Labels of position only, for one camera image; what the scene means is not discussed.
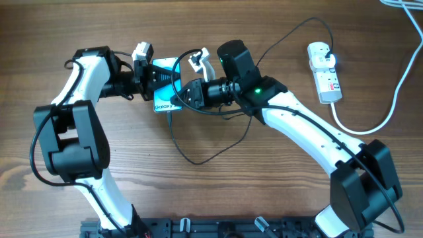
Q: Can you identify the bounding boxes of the black right camera cable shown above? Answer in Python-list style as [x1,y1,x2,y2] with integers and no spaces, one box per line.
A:
[171,48,406,235]

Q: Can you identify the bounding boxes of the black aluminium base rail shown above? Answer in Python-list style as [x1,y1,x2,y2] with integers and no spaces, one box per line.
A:
[80,216,374,238]

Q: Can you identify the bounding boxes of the turquoise screen smartphone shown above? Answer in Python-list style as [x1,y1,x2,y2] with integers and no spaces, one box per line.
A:
[152,57,182,113]

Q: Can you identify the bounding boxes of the white power strip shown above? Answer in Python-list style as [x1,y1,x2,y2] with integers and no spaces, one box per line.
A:
[307,42,342,104]

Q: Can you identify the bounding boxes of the white power strip cord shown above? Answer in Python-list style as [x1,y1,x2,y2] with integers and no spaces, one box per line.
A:
[329,0,423,136]

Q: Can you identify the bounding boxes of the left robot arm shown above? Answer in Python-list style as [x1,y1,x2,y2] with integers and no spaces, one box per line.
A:
[29,42,172,237]

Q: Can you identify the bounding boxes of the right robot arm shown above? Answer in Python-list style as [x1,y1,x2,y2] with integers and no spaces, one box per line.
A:
[171,40,405,237]

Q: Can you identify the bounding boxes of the black USB charging cable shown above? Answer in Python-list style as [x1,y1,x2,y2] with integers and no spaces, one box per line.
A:
[167,17,334,165]

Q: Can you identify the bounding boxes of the white charger plug adapter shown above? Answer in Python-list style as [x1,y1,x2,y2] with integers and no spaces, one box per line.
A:
[309,54,336,72]

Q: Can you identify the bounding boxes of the white cables at corner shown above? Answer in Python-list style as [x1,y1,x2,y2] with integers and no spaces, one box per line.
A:
[379,0,423,11]

